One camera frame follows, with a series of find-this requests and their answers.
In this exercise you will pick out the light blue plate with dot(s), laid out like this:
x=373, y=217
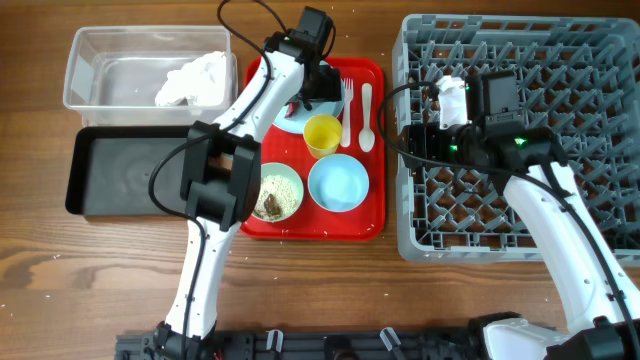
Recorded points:
x=295, y=125

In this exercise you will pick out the white plastic spoon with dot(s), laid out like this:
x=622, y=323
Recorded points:
x=366, y=136

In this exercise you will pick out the yellow plastic cup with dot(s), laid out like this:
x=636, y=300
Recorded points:
x=322, y=135

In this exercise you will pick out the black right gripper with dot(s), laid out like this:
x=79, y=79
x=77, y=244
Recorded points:
x=423, y=135

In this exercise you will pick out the red snack wrapper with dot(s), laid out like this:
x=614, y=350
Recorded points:
x=297, y=107

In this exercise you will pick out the green bowl with food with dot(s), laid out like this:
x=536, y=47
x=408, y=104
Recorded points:
x=281, y=193

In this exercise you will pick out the white plastic fork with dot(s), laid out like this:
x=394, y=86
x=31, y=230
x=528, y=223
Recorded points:
x=348, y=84

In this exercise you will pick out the clear plastic bin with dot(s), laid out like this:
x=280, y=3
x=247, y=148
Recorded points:
x=114, y=73

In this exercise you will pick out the grey dishwasher rack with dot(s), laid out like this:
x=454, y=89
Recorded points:
x=577, y=76

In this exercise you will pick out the red serving tray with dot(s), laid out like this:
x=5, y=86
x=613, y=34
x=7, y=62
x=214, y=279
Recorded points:
x=310, y=221

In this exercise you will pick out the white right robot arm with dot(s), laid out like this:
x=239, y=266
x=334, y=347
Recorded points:
x=481, y=127

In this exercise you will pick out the black plastic tray bin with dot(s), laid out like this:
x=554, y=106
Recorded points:
x=111, y=167

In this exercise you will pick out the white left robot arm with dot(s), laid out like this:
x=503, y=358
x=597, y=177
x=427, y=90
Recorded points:
x=221, y=180

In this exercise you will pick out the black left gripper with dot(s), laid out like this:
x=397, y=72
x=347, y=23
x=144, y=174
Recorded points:
x=331, y=86

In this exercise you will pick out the white napkin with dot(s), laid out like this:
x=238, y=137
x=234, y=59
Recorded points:
x=200, y=82

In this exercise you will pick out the light blue bowl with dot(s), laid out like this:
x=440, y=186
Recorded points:
x=338, y=183

